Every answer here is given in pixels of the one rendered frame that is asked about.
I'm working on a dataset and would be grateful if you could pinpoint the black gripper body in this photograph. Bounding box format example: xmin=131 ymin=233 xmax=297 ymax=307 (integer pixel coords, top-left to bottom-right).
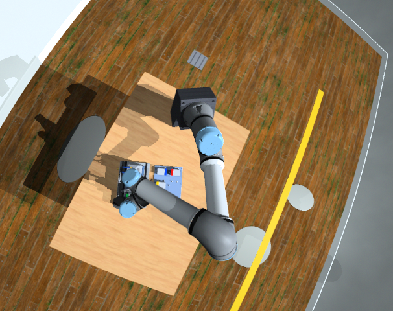
xmin=112 ymin=193 xmax=134 ymax=209

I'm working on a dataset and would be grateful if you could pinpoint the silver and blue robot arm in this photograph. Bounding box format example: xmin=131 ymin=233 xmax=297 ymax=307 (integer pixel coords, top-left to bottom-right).
xmin=119 ymin=102 xmax=237 ymax=261

